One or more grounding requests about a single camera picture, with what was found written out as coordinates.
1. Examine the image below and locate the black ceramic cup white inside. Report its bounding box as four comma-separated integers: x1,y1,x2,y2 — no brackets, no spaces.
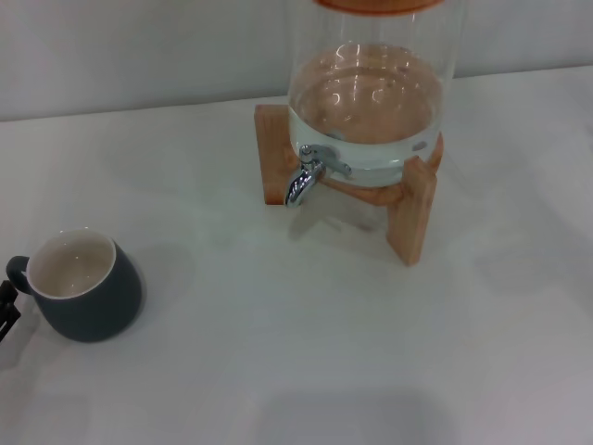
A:
5,227,144,343

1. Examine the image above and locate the chrome dispenser faucet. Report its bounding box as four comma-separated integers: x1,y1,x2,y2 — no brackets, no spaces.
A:
284,144,353,209

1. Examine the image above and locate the wooden dispenser stand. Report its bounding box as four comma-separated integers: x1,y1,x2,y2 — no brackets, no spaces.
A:
254,103,445,269

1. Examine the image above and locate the glass water dispenser jar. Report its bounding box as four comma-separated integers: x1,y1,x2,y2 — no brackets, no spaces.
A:
285,0,466,187

